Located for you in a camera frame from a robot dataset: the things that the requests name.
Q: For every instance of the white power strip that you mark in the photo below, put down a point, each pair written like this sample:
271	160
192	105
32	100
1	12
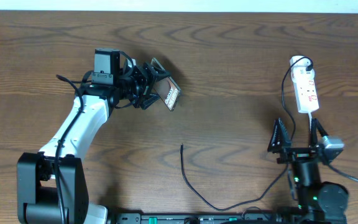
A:
302	76

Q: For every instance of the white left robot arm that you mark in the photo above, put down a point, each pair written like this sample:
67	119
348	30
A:
51	185

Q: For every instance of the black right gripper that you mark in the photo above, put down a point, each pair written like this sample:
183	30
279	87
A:
293	155

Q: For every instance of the Samsung Galaxy smartphone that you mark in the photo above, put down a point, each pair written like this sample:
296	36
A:
165	86

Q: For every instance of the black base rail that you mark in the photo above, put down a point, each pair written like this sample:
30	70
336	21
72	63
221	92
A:
136	218

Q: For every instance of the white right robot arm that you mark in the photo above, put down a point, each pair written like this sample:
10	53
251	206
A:
318	201

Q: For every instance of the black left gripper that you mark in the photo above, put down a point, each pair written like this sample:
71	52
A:
147	83

